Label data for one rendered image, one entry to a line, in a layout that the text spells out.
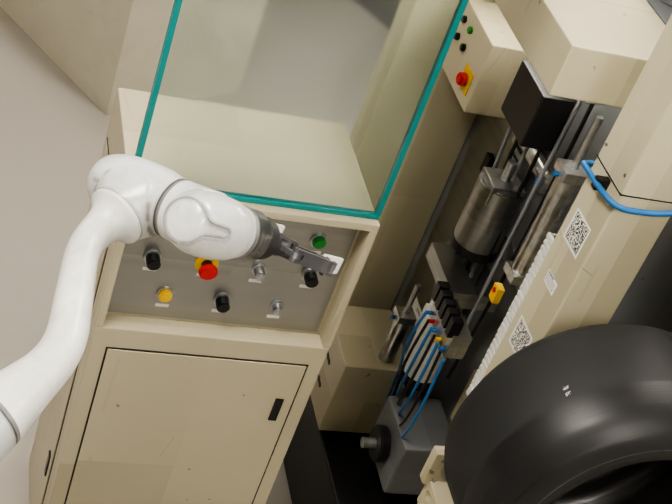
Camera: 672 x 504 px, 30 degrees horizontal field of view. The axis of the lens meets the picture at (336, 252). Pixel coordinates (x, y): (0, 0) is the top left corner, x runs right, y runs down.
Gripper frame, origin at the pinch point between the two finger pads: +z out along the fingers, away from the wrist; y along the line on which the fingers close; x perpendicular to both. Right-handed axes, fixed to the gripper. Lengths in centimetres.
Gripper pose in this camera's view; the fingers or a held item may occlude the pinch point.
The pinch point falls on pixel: (306, 248)
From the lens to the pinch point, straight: 226.3
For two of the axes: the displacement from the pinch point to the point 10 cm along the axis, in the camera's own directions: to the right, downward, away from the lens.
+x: 4.4, -8.9, -1.1
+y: 7.9, 4.4, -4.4
